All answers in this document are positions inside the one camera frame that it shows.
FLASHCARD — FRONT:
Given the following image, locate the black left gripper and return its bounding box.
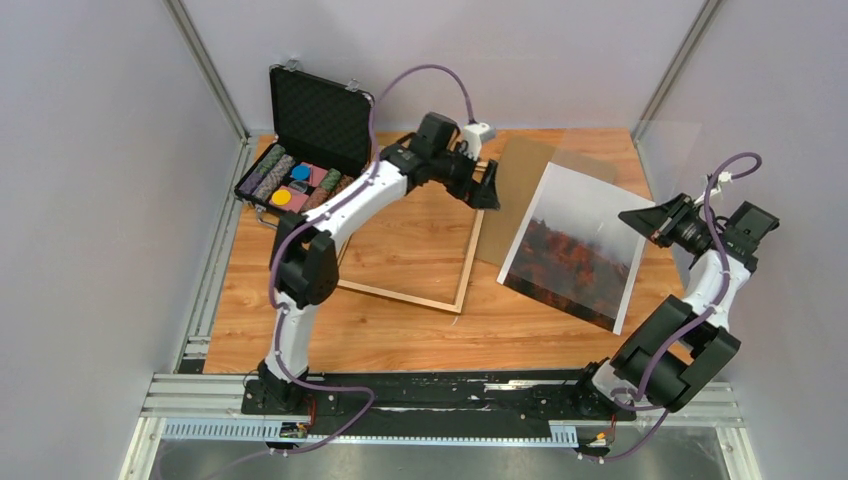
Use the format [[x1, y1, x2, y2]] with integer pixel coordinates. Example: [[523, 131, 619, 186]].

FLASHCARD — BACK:
[[431, 143, 500, 211]]

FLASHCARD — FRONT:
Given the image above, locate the clear acrylic sheet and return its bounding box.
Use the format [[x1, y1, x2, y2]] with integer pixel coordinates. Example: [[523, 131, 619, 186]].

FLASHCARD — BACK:
[[544, 127, 687, 203]]

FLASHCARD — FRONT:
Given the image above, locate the autumn forest photo print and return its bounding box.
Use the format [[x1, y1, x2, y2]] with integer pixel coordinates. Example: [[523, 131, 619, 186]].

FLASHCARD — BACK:
[[497, 163, 655, 335]]

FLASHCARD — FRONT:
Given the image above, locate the light wooden picture frame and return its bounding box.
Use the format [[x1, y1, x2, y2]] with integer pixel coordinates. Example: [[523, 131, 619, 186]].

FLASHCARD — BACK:
[[338, 181, 484, 313]]

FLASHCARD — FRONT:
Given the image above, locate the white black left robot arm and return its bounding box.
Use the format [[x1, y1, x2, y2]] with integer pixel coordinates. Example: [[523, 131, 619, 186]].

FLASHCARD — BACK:
[[257, 113, 500, 413]]

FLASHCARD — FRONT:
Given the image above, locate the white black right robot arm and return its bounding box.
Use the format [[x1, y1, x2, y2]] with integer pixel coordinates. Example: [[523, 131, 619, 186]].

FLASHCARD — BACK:
[[570, 194, 780, 418]]

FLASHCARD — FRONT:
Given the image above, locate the brown cardboard backing board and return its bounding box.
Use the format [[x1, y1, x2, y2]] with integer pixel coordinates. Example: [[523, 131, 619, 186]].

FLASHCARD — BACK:
[[475, 136, 617, 266]]

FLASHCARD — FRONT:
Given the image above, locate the black poker chip case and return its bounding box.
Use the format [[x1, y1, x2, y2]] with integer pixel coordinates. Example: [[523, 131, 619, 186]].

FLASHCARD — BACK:
[[233, 60, 376, 227]]

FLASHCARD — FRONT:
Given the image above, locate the blue round chip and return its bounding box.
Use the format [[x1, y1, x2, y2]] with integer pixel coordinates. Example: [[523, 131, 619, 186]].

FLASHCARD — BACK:
[[290, 164, 311, 181]]

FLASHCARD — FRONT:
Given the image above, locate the yellow round chip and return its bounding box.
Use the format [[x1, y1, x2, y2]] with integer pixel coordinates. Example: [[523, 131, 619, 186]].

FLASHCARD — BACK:
[[270, 188, 292, 206]]

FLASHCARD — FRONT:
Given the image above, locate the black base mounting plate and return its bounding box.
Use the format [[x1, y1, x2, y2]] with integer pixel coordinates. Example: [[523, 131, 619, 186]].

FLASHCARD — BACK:
[[241, 369, 636, 440]]

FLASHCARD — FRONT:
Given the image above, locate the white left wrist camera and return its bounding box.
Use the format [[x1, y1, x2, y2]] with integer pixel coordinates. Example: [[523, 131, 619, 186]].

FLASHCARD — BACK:
[[460, 123, 496, 161]]

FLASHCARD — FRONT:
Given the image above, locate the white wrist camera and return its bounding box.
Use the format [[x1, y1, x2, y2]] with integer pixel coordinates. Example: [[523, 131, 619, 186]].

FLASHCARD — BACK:
[[460, 123, 496, 161], [695, 171, 734, 204]]

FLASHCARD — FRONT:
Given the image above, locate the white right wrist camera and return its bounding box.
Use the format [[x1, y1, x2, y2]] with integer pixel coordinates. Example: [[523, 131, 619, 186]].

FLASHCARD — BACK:
[[695, 171, 734, 204]]

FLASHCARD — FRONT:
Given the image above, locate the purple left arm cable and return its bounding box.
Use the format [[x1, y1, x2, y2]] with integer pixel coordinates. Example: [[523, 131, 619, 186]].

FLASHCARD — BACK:
[[267, 64, 477, 457]]

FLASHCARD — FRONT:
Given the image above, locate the aluminium right corner post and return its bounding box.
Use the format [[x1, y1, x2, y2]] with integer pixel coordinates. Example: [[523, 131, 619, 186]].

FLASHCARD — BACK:
[[631, 0, 725, 146]]

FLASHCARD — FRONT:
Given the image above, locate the aluminium corner post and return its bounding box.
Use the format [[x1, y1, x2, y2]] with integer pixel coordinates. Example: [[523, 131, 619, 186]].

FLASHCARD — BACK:
[[164, 0, 250, 143], [631, 0, 725, 146]]

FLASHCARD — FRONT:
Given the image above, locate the aluminium rail frame front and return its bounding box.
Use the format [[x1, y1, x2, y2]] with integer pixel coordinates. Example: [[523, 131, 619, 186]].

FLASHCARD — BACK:
[[120, 370, 760, 479]]

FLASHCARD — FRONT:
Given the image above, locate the aluminium left corner post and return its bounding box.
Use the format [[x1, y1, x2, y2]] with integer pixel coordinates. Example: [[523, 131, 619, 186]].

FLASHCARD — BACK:
[[164, 0, 250, 143]]

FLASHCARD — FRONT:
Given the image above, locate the white slotted cable duct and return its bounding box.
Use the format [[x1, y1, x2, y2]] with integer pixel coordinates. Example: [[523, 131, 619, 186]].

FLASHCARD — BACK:
[[161, 421, 579, 448]]

